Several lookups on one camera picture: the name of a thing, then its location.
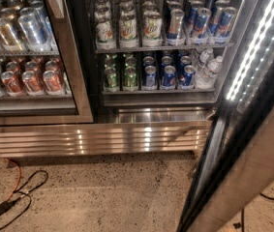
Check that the blue silver energy can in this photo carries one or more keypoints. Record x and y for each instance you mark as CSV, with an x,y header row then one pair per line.
x,y
199,31
175,28
224,26

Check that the white green soda can right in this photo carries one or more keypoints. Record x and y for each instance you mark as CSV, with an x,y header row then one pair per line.
x,y
152,27

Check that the blue soda can left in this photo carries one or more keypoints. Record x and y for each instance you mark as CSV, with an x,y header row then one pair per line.
x,y
149,81

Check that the red cola can middle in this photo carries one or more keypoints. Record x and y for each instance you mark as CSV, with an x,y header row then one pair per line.
x,y
32,83

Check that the glass fridge door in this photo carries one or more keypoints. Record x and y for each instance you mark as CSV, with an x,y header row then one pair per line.
x,y
24,109
237,163

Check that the blue soda can middle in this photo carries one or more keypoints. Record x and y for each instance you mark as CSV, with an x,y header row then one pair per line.
x,y
169,78

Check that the blue soda can right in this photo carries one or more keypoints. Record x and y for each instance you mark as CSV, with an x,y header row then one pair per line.
x,y
186,78

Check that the blue silver energy can left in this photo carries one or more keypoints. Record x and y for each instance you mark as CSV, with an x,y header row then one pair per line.
x,y
175,28

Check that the blue soda can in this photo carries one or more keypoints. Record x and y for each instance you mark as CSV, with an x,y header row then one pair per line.
x,y
149,81
169,78
186,78

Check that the stainless fridge bottom grille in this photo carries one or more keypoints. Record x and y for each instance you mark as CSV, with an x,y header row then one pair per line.
x,y
101,139

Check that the blue silver energy can middle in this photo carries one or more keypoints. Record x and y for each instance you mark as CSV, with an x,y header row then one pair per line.
x,y
199,31

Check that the gold silver can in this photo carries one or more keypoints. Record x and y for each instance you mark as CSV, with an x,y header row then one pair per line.
x,y
10,35

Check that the red cola can right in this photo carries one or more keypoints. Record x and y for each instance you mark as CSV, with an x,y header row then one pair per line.
x,y
54,85

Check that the white green soda can left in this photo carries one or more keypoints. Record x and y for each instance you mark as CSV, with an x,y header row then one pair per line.
x,y
105,33

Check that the clear water bottle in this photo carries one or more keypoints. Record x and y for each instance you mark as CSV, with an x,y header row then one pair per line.
x,y
206,77

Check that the red cola can left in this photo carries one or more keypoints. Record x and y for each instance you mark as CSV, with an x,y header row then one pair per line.
x,y
12,82

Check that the blue silver energy can right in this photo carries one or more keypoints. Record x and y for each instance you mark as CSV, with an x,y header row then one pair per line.
x,y
224,26

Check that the white green soda can middle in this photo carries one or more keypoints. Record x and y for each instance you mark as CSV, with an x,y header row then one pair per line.
x,y
128,30

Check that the silver blue tall can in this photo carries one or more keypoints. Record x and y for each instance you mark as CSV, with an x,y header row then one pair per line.
x,y
35,35

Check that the red cola can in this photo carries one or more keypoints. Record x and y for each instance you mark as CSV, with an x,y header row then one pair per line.
x,y
12,82
54,85
32,83

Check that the white green soda can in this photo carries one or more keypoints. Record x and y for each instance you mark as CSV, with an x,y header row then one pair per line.
x,y
128,30
152,27
105,33

